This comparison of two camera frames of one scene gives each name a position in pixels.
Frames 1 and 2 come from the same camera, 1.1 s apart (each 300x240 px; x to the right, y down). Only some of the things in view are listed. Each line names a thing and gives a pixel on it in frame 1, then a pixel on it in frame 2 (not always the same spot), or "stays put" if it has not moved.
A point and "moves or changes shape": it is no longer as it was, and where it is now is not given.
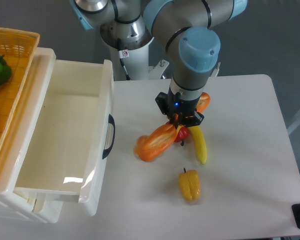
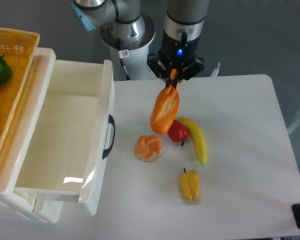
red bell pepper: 182,134 stays put
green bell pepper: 0,71 stays put
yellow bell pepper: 190,184 stays put
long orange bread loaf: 148,146 moves or changes shape
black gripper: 174,103 to 181,54
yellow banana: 200,142 stays put
